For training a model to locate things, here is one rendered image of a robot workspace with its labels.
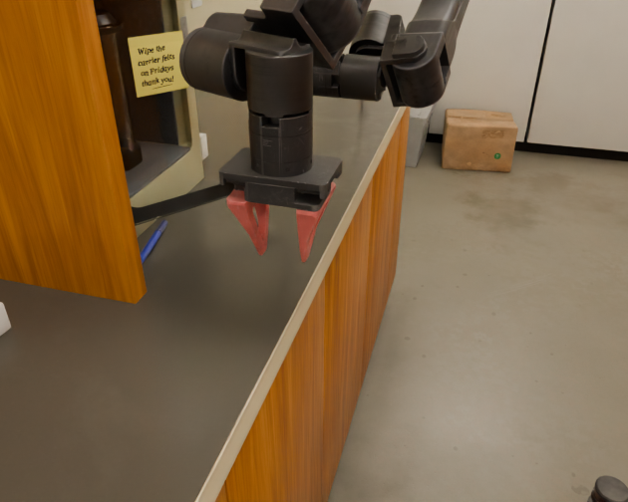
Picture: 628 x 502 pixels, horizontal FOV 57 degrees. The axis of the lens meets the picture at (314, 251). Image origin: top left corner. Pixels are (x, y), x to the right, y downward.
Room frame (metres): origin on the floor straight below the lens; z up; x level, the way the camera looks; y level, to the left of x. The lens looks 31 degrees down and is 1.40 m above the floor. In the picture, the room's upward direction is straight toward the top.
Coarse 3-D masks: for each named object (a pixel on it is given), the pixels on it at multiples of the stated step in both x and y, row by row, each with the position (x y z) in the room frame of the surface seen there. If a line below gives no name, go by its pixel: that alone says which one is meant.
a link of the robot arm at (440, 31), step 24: (432, 0) 0.82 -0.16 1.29; (456, 0) 0.81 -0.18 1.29; (408, 24) 0.78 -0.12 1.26; (432, 24) 0.76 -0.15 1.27; (456, 24) 0.79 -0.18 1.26; (432, 48) 0.72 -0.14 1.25; (408, 72) 0.70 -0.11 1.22; (432, 72) 0.71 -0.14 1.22; (408, 96) 0.73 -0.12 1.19; (432, 96) 0.72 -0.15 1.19
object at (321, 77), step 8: (320, 72) 0.76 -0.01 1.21; (328, 72) 0.75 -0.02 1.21; (336, 72) 0.75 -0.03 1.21; (320, 80) 0.75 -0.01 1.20; (328, 80) 0.75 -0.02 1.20; (320, 88) 0.76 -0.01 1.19; (328, 88) 0.75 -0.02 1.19; (336, 88) 0.75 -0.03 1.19; (320, 96) 0.77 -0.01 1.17; (328, 96) 0.76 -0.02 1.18; (336, 96) 0.76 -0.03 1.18
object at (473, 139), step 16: (448, 112) 3.46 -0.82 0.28; (464, 112) 3.46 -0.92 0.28; (480, 112) 3.47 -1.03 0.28; (496, 112) 3.48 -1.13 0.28; (448, 128) 3.25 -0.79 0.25; (464, 128) 3.23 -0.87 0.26; (480, 128) 3.21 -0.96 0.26; (496, 128) 3.20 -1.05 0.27; (512, 128) 3.18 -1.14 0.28; (448, 144) 3.24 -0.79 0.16; (464, 144) 3.22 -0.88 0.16; (480, 144) 3.20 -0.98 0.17; (496, 144) 3.19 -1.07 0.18; (512, 144) 3.18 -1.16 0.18; (448, 160) 3.24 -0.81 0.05; (464, 160) 3.23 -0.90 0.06; (480, 160) 3.21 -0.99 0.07; (496, 160) 3.19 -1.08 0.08
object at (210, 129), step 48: (96, 0) 0.74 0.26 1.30; (144, 0) 0.78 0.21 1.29; (192, 0) 0.82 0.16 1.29; (240, 0) 0.87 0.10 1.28; (192, 96) 0.81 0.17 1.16; (144, 144) 0.76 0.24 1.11; (192, 144) 0.81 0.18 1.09; (240, 144) 0.86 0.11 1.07; (144, 192) 0.75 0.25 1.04; (192, 192) 0.80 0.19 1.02
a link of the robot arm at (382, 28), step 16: (368, 16) 0.83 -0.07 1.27; (384, 16) 0.83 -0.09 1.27; (400, 16) 0.82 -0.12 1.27; (368, 32) 0.80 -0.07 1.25; (384, 32) 0.80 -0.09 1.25; (400, 32) 0.80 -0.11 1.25; (352, 48) 0.80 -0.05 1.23; (384, 48) 0.74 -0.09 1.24; (400, 48) 0.72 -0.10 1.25; (416, 48) 0.71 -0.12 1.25; (384, 64) 0.72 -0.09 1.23; (400, 96) 0.76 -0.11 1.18
